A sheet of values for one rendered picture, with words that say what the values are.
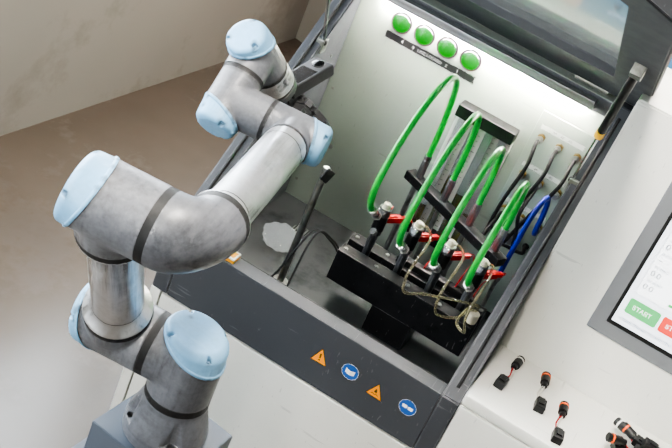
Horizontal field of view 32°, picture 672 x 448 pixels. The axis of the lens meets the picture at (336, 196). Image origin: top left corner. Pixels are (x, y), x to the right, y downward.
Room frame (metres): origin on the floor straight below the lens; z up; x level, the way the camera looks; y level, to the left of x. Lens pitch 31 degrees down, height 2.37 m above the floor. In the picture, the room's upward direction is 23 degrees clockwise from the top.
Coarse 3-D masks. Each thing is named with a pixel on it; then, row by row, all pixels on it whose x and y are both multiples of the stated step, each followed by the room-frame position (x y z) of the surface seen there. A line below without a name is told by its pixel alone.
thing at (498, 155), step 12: (492, 156) 2.12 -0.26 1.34; (492, 168) 2.24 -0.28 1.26; (480, 180) 2.06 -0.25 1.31; (492, 180) 2.24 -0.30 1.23; (468, 192) 2.04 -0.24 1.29; (480, 204) 2.25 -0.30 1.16; (456, 216) 2.01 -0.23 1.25; (468, 216) 2.25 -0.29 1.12; (444, 240) 1.99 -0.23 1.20; (432, 264) 2.01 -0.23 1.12
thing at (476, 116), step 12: (468, 120) 2.16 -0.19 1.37; (480, 120) 2.26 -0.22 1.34; (456, 144) 2.11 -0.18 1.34; (468, 144) 2.30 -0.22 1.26; (444, 156) 2.07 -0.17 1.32; (456, 168) 2.31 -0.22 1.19; (432, 180) 2.04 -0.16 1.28; (456, 180) 2.31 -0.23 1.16; (420, 192) 2.02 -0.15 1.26; (444, 192) 2.31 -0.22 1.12; (408, 216) 2.00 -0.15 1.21; (396, 240) 2.02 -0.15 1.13
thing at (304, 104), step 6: (294, 78) 1.86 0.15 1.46; (294, 84) 1.84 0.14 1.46; (294, 90) 1.84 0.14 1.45; (288, 96) 1.83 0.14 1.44; (300, 96) 1.89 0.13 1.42; (282, 102) 1.82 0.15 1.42; (288, 102) 1.86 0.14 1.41; (294, 102) 1.88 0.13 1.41; (300, 102) 1.88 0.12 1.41; (306, 102) 1.88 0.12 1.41; (312, 102) 1.90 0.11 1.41; (300, 108) 1.87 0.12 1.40; (306, 108) 1.88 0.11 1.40; (312, 114) 1.89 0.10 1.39
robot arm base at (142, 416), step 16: (144, 400) 1.48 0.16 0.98; (128, 416) 1.48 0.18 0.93; (144, 416) 1.46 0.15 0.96; (160, 416) 1.46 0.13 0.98; (176, 416) 1.46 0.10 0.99; (192, 416) 1.47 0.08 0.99; (208, 416) 1.53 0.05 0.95; (128, 432) 1.46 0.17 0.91; (144, 432) 1.45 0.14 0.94; (160, 432) 1.45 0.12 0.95; (176, 432) 1.46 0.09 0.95; (192, 432) 1.48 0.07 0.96
